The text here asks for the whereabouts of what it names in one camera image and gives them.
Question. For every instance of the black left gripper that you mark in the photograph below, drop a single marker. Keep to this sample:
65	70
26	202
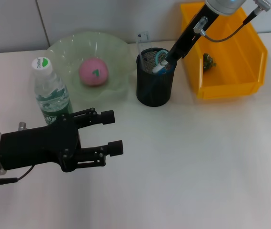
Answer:
37	145

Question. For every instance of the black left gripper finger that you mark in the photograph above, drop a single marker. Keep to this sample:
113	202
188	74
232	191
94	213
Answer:
115	148

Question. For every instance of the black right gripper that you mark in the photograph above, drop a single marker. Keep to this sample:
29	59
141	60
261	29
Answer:
192	31

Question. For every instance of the blue and teal scissors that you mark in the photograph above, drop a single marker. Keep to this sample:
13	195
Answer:
160	56

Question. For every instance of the clear plastic ruler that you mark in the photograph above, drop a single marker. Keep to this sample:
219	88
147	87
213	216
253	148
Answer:
144	41

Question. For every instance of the green plastic wrapper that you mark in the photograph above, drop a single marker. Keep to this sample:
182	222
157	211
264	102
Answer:
208	62

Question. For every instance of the pink peach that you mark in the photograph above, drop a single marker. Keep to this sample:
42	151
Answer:
90	74

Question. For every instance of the clear green-label water bottle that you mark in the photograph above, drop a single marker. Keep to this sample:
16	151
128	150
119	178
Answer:
49	93

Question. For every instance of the black mesh pen holder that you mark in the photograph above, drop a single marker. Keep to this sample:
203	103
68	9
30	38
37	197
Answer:
152	90

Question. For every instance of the green glass fruit plate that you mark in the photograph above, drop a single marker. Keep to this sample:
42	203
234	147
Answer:
78	47

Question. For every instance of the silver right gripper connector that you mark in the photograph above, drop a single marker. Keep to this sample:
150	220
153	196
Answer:
200	24

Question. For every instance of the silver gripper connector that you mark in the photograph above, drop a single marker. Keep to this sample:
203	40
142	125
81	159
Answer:
22	126
200	24

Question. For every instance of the yellow plastic bin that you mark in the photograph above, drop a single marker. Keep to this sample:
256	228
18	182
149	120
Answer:
240	47

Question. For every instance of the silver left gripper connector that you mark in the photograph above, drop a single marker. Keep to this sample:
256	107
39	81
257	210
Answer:
22	126

